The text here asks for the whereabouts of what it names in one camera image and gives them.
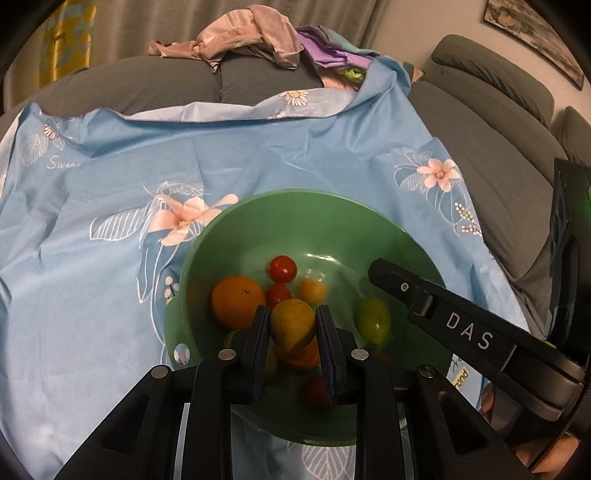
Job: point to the yellow patterned curtain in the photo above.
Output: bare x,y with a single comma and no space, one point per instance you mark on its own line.
64,37

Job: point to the purple garment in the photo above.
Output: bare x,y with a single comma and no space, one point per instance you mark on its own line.
332,46

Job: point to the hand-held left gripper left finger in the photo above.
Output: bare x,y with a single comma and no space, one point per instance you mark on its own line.
256,364

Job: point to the green plastic bowl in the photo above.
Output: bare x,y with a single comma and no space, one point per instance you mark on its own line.
286,221

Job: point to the framed wall picture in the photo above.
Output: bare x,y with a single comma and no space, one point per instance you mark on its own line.
535,37

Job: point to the bright green cloth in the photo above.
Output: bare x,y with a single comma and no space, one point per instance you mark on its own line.
353,73

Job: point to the yellow cherry tomato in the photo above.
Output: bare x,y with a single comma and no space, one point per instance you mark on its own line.
313,290

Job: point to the grey sofa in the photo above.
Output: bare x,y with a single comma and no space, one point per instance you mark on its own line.
138,78

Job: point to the person's right hand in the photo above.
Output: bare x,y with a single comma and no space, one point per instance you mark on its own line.
551,454

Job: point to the orange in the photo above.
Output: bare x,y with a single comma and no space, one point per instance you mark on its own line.
304,357
238,301

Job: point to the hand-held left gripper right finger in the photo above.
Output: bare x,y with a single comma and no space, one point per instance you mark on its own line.
327,364

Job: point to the pink and purple clothes pile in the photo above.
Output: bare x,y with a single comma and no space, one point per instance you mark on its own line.
138,27

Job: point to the round yellow green fruit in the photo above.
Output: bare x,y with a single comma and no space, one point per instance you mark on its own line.
292,323

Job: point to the green cherry tomato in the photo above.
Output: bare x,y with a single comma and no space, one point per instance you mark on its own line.
373,318

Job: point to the blue floral bedsheet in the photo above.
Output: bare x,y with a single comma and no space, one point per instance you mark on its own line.
92,277

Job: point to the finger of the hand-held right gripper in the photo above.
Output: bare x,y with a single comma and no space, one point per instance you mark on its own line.
461,323

